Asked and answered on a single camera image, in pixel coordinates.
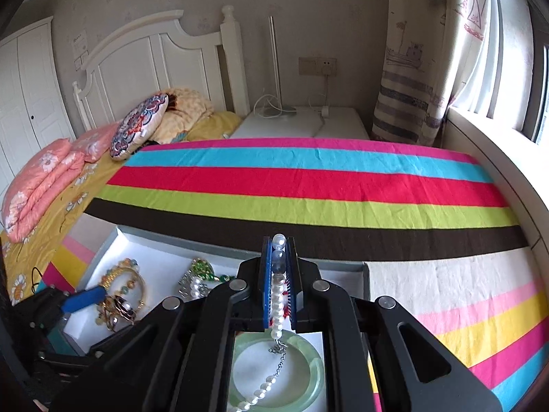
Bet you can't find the striped colourful blanket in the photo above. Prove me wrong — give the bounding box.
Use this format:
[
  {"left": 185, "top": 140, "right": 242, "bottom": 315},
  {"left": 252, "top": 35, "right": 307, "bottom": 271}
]
[{"left": 36, "top": 137, "right": 533, "bottom": 412}]

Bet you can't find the white nightstand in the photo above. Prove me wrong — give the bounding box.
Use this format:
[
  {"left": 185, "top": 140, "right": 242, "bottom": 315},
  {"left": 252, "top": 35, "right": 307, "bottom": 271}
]
[{"left": 229, "top": 106, "right": 370, "bottom": 140}]

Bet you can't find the white wooden headboard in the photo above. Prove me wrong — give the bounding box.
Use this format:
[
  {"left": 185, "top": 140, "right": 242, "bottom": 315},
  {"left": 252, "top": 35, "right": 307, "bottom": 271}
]
[{"left": 72, "top": 5, "right": 250, "bottom": 131}]

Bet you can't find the grey cardboard box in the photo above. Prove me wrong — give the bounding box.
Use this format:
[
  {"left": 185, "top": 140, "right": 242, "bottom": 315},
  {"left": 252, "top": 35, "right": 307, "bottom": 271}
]
[{"left": 62, "top": 227, "right": 370, "bottom": 412}]

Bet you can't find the printed striped curtain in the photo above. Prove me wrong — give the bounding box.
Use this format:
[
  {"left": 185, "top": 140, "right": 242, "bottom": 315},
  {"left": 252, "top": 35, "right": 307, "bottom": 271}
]
[{"left": 371, "top": 0, "right": 494, "bottom": 144}]

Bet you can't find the white pearl necklace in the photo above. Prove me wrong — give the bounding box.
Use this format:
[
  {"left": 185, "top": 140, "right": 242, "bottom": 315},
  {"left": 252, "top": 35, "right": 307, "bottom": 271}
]
[{"left": 236, "top": 234, "right": 289, "bottom": 412}]

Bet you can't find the yellow fuzzy blanket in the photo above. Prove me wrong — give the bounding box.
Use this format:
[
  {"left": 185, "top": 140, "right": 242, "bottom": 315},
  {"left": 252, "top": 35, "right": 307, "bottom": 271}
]
[{"left": 150, "top": 88, "right": 215, "bottom": 144}]

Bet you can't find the white charger with cable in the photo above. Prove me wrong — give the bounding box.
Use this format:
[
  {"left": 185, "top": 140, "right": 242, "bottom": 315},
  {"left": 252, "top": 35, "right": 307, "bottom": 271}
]
[{"left": 316, "top": 73, "right": 334, "bottom": 135}]

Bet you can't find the pink floral pillow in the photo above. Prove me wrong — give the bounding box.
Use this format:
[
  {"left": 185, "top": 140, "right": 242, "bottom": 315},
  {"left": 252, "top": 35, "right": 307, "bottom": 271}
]
[{"left": 71, "top": 122, "right": 121, "bottom": 164}]

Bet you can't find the gold rhinestone bangle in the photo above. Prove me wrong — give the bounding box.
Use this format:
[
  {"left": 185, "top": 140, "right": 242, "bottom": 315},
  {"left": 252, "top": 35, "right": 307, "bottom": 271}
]
[{"left": 96, "top": 266, "right": 149, "bottom": 332}]

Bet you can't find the white wall note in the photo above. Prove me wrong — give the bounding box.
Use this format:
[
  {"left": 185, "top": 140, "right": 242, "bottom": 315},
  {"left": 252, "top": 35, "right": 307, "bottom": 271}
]
[{"left": 71, "top": 31, "right": 89, "bottom": 71}]

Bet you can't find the window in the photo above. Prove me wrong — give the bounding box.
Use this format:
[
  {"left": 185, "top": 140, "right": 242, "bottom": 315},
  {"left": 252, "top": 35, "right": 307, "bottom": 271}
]
[{"left": 446, "top": 0, "right": 549, "bottom": 147}]

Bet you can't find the white lamp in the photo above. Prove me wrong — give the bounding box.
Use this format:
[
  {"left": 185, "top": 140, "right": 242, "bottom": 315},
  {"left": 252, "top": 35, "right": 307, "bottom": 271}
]
[{"left": 261, "top": 16, "right": 297, "bottom": 117}]

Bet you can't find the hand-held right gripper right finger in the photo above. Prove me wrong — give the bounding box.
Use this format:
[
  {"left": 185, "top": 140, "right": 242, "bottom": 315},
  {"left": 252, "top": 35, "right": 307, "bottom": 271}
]
[{"left": 283, "top": 236, "right": 502, "bottom": 412}]

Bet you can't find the beige wall socket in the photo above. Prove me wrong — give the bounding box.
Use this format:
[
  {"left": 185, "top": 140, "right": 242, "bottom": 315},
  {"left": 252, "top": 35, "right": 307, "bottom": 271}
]
[{"left": 299, "top": 56, "right": 337, "bottom": 76}]

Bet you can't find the green rhinestone brooch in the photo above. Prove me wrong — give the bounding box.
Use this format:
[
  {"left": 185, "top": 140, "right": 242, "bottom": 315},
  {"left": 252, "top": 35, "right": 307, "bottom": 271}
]
[{"left": 189, "top": 259, "right": 232, "bottom": 284}]

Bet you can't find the pink floral quilt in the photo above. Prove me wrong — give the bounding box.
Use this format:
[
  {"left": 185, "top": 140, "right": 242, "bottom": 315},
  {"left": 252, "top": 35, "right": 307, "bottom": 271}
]
[{"left": 1, "top": 137, "right": 86, "bottom": 243}]

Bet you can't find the white wardrobe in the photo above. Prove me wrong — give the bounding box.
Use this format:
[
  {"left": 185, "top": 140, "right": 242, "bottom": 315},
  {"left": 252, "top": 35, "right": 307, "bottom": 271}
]
[{"left": 0, "top": 17, "right": 75, "bottom": 198}]

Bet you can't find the patterned round pillow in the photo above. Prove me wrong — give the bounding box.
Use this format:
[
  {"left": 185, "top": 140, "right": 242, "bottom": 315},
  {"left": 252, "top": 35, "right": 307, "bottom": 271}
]
[{"left": 110, "top": 93, "right": 170, "bottom": 161}]

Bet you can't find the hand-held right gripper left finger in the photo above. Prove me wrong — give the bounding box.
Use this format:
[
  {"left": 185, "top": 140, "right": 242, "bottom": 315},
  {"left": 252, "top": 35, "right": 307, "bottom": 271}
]
[{"left": 51, "top": 236, "right": 275, "bottom": 412}]

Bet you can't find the green jade bangle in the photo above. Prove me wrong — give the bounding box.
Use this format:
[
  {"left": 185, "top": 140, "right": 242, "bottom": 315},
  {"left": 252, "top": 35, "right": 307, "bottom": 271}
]
[{"left": 232, "top": 331, "right": 325, "bottom": 412}]

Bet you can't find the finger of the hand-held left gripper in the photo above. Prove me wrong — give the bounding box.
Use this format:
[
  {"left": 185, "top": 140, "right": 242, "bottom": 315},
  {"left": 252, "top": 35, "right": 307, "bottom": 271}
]
[
  {"left": 32, "top": 339, "right": 108, "bottom": 374},
  {"left": 62, "top": 288, "right": 106, "bottom": 313}
]

